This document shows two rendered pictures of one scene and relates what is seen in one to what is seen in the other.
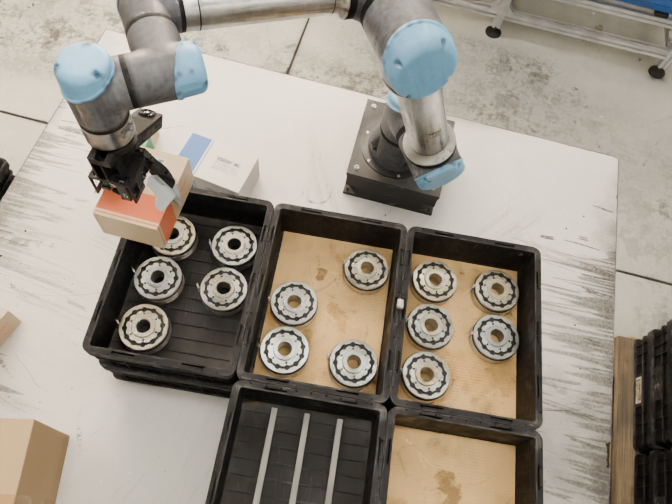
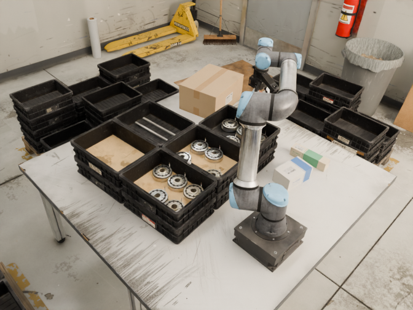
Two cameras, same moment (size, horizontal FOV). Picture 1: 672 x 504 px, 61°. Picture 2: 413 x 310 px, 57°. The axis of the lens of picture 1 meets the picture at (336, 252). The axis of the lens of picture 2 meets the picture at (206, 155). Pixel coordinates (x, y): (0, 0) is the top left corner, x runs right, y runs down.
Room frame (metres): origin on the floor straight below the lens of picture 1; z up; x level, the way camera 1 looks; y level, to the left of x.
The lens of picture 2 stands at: (1.44, -1.25, 2.21)
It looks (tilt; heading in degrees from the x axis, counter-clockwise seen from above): 39 degrees down; 128
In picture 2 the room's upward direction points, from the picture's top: 3 degrees clockwise
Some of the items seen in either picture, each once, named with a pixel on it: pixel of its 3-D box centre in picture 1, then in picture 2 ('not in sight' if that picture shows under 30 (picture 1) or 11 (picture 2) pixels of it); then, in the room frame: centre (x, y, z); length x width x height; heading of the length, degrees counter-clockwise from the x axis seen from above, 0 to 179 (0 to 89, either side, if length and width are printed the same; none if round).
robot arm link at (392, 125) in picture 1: (410, 111); (273, 200); (0.94, -0.11, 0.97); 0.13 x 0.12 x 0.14; 30
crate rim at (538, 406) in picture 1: (469, 322); (168, 179); (0.45, -0.30, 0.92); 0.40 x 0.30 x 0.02; 1
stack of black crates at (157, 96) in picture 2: not in sight; (152, 107); (-0.79, 0.73, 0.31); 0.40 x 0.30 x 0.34; 85
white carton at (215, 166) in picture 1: (214, 171); (292, 173); (0.81, 0.35, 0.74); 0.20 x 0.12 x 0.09; 78
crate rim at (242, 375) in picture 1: (327, 297); (206, 151); (0.45, 0.00, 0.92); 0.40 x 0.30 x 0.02; 1
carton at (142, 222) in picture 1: (146, 195); not in sight; (0.52, 0.37, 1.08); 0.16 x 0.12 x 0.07; 175
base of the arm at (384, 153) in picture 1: (400, 137); (271, 218); (0.95, -0.11, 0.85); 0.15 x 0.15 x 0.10
